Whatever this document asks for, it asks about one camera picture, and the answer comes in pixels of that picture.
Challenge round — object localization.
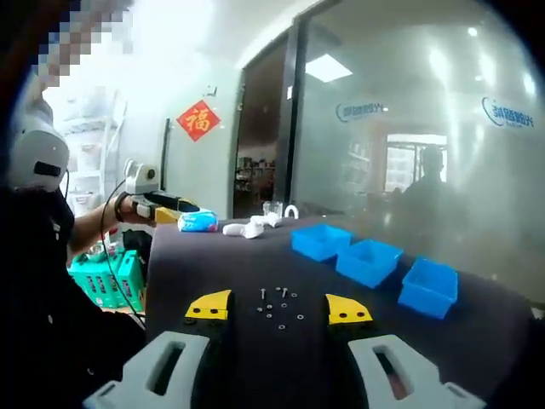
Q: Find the black door frame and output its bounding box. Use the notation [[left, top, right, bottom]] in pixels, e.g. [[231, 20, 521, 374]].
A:
[[232, 19, 310, 219]]

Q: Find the blue plastic bin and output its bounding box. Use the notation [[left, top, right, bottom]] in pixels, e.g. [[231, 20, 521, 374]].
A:
[[397, 256, 460, 320], [290, 223, 355, 263], [336, 239, 404, 290]]

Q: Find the blue white tissue pack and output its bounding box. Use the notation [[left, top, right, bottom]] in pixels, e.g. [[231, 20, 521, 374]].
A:
[[177, 208, 220, 233]]

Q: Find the white shoulder-worn device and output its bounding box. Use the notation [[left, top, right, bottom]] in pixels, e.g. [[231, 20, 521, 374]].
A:
[[7, 126, 71, 193]]

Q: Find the black backpack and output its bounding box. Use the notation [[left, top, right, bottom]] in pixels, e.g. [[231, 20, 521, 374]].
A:
[[122, 228, 154, 274]]

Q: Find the white storage shelf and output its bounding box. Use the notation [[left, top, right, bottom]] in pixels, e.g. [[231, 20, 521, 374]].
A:
[[61, 88, 129, 206]]

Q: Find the blue logo glass decal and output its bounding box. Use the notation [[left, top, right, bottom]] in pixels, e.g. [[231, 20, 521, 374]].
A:
[[335, 101, 389, 124], [480, 96, 536, 129]]

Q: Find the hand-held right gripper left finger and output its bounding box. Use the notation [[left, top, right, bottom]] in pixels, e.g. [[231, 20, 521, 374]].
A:
[[83, 289, 235, 409]]

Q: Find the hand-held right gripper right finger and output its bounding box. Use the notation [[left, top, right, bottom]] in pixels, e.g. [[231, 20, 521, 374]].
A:
[[324, 292, 486, 409]]

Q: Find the person in black shirt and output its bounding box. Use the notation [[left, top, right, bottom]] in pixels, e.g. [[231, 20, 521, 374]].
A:
[[0, 185, 148, 409]]

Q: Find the person's left hand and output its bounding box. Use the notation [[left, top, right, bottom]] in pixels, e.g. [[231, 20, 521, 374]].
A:
[[126, 199, 157, 228]]

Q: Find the red diamond wall decoration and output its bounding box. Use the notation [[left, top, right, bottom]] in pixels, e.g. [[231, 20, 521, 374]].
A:
[[175, 100, 222, 143]]

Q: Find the black left wrist strap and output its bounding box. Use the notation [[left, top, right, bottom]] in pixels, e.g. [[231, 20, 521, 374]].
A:
[[113, 191, 130, 223]]

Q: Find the screws nuts washers group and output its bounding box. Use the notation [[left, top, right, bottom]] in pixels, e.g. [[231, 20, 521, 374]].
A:
[[256, 285, 306, 331]]

